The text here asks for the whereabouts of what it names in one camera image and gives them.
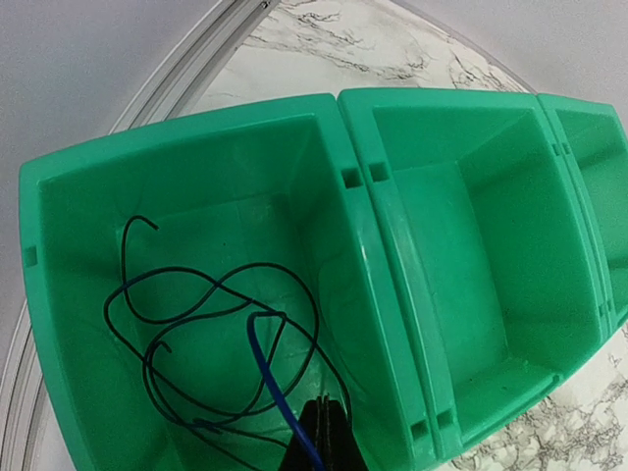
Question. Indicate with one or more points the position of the right green bin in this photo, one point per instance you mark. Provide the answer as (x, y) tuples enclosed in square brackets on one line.
[(594, 145)]

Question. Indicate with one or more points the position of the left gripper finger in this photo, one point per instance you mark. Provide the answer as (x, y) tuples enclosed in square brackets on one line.
[(340, 449), (303, 451)]

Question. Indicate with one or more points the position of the green bin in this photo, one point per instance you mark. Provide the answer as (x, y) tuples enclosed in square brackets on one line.
[(144, 253), (594, 145), (500, 286)]

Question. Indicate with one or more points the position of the middle green bin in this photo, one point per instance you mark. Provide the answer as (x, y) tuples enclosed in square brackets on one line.
[(500, 286)]

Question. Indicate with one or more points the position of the left green bin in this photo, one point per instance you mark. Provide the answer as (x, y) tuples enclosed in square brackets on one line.
[(144, 253)]

